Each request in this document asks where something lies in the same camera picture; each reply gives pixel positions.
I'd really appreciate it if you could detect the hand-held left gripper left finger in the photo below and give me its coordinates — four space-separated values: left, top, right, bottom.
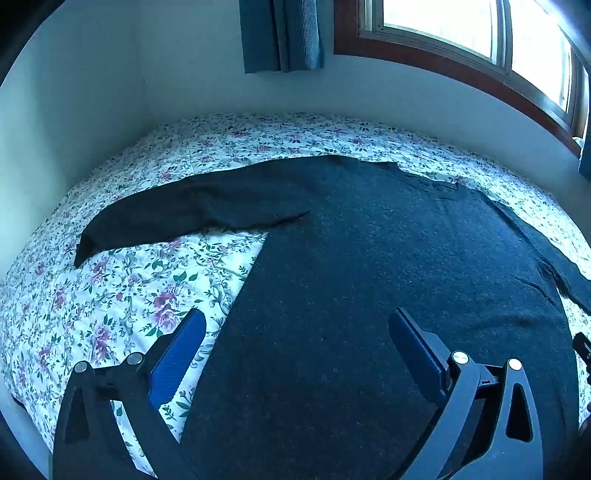
52 308 207 480

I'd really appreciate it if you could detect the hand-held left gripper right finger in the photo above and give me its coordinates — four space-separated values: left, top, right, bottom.
389 308 544 480

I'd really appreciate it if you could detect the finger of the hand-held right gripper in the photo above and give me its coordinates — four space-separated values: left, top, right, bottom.
571 331 591 371

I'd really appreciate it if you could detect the dark knitted sweater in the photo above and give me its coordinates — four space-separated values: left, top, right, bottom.
74 154 591 480

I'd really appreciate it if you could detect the floral bed sheet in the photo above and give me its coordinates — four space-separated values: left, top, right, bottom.
0 113 591 480

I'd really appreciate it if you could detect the wooden-framed window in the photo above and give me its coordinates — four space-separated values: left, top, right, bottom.
333 0 591 155

